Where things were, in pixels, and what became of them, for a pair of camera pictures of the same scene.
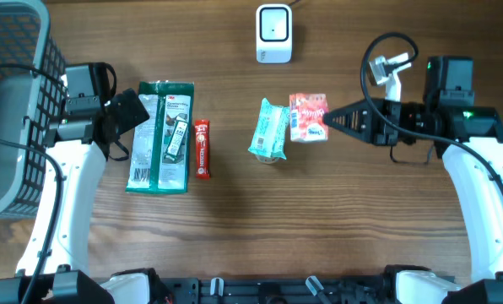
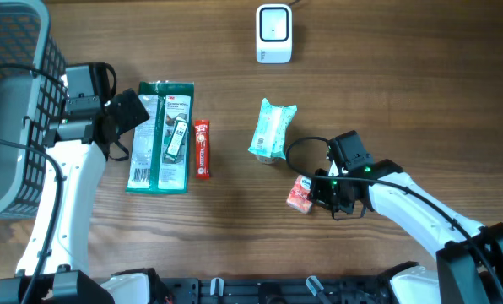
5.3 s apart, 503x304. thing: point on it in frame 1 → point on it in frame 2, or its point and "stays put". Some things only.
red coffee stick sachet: [202, 149] stays put
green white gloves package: [159, 155] stays put
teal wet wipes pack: [270, 136] stays put
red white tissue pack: [306, 117] → [300, 197]
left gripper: [131, 107] stays put
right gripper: [370, 127] → [320, 197]
